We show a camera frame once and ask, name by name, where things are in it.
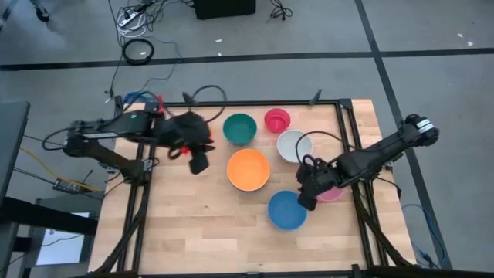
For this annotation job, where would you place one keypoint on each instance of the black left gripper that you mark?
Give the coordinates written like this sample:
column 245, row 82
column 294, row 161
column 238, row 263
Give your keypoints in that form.
column 181, row 131

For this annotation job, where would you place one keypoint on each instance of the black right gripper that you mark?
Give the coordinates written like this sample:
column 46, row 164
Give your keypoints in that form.
column 318, row 177

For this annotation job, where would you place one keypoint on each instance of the pink bowl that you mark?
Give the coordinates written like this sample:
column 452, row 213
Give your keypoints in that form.
column 332, row 195

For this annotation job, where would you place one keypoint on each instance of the blue bowl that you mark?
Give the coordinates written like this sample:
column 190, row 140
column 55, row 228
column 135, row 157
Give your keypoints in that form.
column 283, row 212

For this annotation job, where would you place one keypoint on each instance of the teal green bowl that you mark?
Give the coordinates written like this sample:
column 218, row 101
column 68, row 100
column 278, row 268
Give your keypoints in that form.
column 239, row 128

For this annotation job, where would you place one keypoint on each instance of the orange bowl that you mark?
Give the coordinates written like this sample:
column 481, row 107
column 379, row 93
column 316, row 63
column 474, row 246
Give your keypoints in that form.
column 248, row 170

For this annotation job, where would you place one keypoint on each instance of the white bowl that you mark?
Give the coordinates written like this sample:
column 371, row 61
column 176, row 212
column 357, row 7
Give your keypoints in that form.
column 289, row 148

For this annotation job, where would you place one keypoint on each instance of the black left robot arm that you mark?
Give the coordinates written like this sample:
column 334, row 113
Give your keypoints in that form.
column 116, row 125

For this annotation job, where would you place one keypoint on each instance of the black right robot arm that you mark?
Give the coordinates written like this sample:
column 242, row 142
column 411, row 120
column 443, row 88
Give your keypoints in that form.
column 370, row 156

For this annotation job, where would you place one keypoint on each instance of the magenta bowl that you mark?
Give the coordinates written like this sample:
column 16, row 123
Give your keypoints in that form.
column 277, row 119

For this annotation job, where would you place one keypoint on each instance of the round black rimmed disc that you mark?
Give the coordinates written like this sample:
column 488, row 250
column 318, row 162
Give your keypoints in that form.
column 137, row 51

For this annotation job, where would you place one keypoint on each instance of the small black device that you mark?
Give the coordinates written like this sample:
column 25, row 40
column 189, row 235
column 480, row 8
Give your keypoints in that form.
column 67, row 186

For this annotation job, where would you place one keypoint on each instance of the black box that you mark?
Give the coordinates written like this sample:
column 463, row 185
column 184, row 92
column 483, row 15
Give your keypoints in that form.
column 224, row 7

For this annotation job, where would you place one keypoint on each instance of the white power strip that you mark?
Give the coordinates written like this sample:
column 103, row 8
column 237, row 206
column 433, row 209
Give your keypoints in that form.
column 129, row 17

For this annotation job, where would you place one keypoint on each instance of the white panel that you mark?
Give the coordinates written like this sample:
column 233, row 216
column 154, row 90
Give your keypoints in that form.
column 59, row 241

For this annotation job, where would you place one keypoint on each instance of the black desk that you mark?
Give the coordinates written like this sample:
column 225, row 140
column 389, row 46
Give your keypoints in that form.
column 38, row 218

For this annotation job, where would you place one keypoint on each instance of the grey desk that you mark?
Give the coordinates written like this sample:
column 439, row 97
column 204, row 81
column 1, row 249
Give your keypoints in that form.
column 11, row 146

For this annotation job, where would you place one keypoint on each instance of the black chair caster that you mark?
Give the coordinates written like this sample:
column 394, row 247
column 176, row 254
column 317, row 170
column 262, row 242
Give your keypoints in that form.
column 41, row 14

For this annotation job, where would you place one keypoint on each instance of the black aluminium frame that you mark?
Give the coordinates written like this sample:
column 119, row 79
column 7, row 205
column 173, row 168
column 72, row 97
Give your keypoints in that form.
column 251, row 103

